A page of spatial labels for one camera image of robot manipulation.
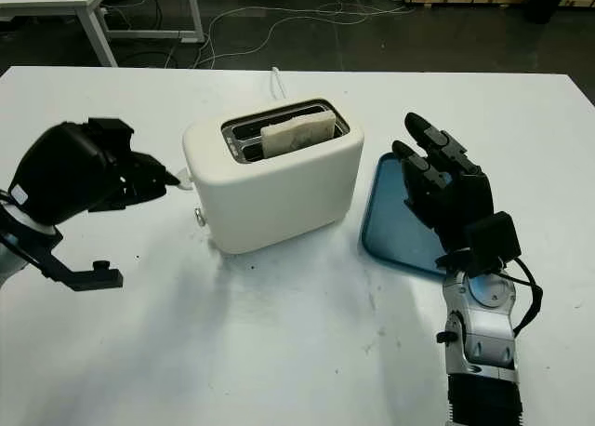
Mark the white bread slice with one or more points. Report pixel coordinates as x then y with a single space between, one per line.
297 135

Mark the white toaster lever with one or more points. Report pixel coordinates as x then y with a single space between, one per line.
186 180

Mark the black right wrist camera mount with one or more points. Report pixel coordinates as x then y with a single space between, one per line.
493 240

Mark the black waste bin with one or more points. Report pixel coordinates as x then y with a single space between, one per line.
546 7

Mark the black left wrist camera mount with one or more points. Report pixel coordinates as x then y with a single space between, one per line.
97 279

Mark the blue plastic tray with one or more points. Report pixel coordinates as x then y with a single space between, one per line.
386 221

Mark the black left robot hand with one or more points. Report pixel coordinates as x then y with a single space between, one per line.
70 175

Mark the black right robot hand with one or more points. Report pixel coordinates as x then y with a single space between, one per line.
460 193

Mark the white two-slot toaster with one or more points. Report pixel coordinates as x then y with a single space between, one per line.
279 198

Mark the silver toaster knob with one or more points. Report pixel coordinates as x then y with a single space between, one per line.
200 216

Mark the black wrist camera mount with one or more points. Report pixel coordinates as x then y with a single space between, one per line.
97 279
493 240

